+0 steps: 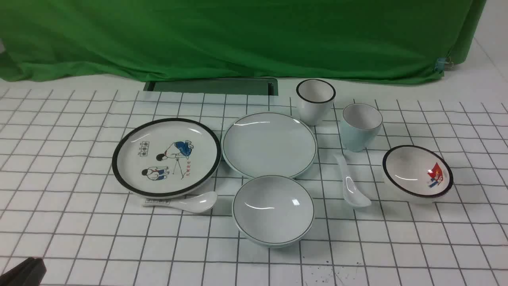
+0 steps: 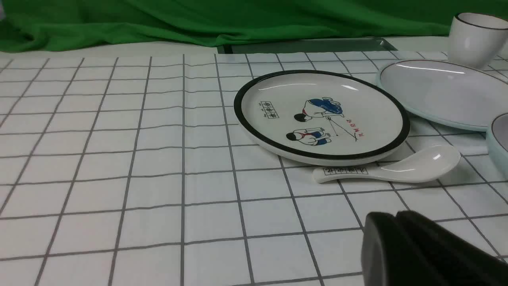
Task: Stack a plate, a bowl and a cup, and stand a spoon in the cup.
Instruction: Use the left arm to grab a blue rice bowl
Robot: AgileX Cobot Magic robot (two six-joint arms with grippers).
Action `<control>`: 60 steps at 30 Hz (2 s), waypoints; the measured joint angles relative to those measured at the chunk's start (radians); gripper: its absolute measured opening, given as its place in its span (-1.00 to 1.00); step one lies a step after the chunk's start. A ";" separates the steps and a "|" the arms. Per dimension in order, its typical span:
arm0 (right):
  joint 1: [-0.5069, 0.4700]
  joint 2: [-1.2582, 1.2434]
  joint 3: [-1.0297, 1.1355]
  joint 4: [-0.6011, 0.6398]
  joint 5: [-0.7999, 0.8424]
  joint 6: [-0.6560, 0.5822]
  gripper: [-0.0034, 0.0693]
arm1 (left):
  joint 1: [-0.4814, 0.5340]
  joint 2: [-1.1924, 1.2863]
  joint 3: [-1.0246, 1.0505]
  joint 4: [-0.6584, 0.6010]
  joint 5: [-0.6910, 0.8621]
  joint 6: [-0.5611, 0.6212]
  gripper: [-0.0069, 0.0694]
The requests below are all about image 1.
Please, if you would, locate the pale blue bowl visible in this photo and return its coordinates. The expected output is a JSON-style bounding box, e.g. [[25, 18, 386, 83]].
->
[[231, 175, 316, 248]]

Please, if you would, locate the pale blue plate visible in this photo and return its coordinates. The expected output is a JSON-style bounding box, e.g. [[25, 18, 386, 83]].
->
[[221, 112, 318, 178]]

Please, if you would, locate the white cup with black rim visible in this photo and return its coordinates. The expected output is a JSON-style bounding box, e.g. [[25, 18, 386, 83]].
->
[[296, 79, 336, 126]]

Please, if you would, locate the white bowl with red flag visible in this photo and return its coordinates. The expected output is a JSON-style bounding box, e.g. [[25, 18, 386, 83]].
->
[[382, 145, 454, 203]]

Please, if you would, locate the plain white spoon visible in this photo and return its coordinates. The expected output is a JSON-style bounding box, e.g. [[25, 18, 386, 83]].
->
[[334, 153, 372, 209]]

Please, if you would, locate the pale blue cup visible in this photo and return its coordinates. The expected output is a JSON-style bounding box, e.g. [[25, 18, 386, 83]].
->
[[339, 103, 383, 152]]

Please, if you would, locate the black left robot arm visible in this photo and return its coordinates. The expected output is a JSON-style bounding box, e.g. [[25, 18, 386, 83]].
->
[[0, 257, 46, 286]]

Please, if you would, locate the blue binder clip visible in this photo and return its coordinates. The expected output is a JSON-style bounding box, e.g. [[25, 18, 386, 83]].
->
[[434, 57, 455, 72]]

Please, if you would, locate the green backdrop cloth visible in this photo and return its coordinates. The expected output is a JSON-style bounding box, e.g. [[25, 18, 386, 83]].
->
[[0, 0, 486, 85]]

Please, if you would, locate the white plate with cartoon figures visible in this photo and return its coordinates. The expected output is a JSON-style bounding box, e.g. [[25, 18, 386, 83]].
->
[[112, 118, 221, 199]]

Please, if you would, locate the white spoon with printed handle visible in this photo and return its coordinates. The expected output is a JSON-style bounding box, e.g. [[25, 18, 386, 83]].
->
[[141, 191, 218, 214]]

